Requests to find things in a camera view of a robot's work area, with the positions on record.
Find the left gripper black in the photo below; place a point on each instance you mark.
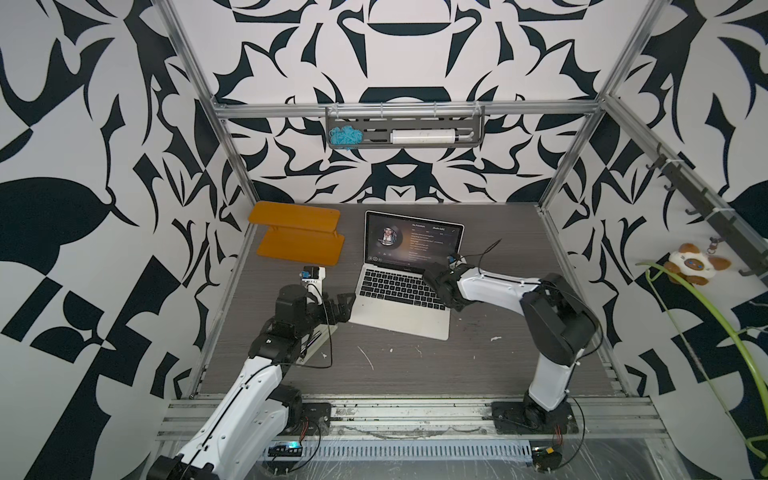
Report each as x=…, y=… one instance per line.
x=340, y=309

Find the silver laptop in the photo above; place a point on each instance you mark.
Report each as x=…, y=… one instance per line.
x=391, y=292

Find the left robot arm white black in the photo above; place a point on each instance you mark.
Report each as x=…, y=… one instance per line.
x=258, y=407

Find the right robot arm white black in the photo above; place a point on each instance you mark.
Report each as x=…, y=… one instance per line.
x=559, y=322

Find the white black stapler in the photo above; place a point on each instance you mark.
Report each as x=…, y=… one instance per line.
x=315, y=349

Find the left controller board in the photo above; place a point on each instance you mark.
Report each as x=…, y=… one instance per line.
x=289, y=449

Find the controller board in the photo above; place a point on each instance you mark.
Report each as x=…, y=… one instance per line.
x=546, y=459
x=289, y=449

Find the white roll in rack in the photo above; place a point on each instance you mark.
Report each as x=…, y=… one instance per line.
x=426, y=137

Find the teal cloth ball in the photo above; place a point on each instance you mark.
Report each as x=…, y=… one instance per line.
x=345, y=136

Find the right controller board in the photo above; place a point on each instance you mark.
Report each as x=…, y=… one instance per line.
x=546, y=459

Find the brown white plush toy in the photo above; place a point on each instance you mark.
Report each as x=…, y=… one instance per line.
x=695, y=266

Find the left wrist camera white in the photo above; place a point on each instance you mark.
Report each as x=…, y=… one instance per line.
x=312, y=279

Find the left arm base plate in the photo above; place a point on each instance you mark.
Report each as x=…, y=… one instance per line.
x=308, y=418

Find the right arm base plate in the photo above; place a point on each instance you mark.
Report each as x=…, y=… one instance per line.
x=528, y=418

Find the grey wall rack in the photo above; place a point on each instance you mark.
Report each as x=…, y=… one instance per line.
x=378, y=121

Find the grey hook rail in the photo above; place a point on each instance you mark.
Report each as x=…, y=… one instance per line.
x=705, y=204

